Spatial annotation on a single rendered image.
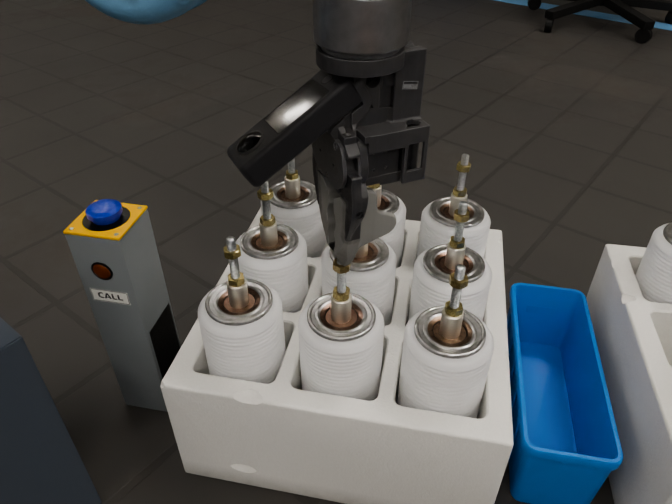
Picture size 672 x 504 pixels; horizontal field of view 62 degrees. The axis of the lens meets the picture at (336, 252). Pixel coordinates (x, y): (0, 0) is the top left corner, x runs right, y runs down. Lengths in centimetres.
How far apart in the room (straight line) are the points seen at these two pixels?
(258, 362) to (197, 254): 53
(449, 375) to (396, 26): 34
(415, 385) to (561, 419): 33
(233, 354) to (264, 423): 9
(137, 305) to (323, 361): 25
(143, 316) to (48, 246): 56
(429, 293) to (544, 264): 51
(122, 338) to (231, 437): 20
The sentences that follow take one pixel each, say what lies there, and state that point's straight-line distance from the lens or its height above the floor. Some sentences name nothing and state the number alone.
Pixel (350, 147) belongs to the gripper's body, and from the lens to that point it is 47.
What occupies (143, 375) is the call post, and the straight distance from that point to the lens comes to 84.
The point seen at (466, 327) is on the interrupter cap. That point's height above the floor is 25.
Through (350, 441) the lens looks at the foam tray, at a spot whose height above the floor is 14.
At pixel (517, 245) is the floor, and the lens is 120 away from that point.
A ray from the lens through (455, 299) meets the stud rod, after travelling 58.
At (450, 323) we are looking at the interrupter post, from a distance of 59.
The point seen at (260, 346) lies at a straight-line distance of 64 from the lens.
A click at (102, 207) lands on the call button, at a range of 70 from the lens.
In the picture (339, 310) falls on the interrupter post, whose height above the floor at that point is 27.
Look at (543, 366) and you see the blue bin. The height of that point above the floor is 0.
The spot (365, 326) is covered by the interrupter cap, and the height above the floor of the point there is 25.
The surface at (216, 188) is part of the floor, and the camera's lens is 136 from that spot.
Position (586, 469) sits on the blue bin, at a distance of 75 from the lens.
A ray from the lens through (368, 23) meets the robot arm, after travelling 43.
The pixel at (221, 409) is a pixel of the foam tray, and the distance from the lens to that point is 67.
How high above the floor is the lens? 68
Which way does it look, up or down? 37 degrees down
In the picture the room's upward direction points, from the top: straight up
